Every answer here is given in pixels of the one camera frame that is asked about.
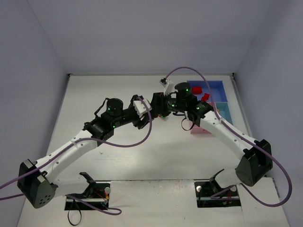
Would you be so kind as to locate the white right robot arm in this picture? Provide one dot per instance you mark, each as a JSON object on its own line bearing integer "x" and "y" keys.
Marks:
{"x": 253, "y": 155}

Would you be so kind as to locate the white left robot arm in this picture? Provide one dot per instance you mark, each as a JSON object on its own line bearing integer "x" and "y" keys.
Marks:
{"x": 39, "y": 180}

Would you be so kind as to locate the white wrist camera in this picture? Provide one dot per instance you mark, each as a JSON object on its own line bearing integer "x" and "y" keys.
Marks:
{"x": 169, "y": 86}
{"x": 141, "y": 107}

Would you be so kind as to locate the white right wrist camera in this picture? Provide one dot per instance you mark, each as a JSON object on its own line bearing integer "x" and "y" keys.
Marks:
{"x": 169, "y": 86}

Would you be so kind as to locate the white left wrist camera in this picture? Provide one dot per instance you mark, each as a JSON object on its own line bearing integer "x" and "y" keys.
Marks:
{"x": 141, "y": 107}

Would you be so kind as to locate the small red lego brick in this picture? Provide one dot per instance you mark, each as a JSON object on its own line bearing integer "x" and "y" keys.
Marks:
{"x": 205, "y": 97}

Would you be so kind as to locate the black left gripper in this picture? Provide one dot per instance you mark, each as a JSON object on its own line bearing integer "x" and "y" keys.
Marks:
{"x": 141, "y": 118}

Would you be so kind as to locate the red long lego brick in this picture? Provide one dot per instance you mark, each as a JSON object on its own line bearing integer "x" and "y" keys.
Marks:
{"x": 196, "y": 90}

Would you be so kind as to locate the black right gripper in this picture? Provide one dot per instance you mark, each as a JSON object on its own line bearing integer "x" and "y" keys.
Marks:
{"x": 158, "y": 104}

